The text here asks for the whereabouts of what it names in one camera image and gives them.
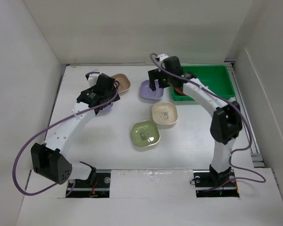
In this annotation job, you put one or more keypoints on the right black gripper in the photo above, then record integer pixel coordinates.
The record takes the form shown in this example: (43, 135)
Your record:
(156, 74)

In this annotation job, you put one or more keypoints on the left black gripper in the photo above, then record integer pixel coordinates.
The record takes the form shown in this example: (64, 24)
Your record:
(116, 99)

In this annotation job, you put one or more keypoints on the brown square panda plate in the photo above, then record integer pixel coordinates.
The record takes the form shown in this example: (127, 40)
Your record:
(124, 83)

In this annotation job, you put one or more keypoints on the red round plate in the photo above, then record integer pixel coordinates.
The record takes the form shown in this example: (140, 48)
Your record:
(178, 92)

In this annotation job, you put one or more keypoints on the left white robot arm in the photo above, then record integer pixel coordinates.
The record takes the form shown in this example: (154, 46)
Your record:
(50, 158)

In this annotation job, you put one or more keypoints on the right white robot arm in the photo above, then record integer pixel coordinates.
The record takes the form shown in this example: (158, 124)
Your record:
(226, 122)

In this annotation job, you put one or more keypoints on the green plastic bin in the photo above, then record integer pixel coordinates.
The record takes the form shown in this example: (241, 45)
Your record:
(215, 77)

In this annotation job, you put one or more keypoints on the purple square plate left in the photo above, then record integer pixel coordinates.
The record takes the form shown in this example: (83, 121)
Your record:
(106, 109)

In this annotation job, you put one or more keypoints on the purple square plate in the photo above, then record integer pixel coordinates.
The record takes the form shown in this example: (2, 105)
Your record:
(146, 94)
(106, 109)

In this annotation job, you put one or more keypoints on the purple square plate right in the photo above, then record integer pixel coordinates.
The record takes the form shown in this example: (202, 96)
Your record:
(146, 94)

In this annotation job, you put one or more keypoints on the cream square panda plate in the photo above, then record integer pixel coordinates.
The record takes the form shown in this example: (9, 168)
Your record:
(164, 113)

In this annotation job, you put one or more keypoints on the green square panda plate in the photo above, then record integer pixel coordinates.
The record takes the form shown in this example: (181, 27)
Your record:
(145, 134)

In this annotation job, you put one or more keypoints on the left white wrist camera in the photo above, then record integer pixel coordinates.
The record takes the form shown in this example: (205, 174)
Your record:
(93, 76)

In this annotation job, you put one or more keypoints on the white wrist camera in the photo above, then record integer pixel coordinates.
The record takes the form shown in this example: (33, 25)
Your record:
(160, 58)
(93, 76)

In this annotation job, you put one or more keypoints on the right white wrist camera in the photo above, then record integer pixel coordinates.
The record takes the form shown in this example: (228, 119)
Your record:
(160, 58)

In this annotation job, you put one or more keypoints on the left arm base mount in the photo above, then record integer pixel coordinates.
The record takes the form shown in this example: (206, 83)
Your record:
(99, 189)

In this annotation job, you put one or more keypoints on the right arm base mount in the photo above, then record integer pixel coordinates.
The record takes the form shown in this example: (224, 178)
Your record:
(205, 187)

